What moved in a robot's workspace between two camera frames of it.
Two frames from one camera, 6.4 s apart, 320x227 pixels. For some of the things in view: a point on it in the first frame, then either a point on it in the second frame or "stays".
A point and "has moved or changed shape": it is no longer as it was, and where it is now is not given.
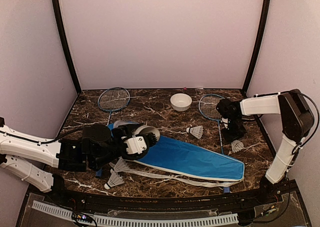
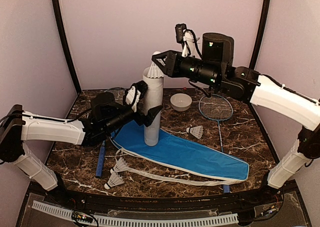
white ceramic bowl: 181,102 stays
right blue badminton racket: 208,104 stays
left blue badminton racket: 112,99 stays
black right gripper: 230,138 → 171,68
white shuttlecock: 236,146 → 155,70
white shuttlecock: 197,131 stays
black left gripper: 126,129 → 149,117
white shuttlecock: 114,180 stays
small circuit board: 83,217 stays
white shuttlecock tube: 140,130 has moved or changed shape
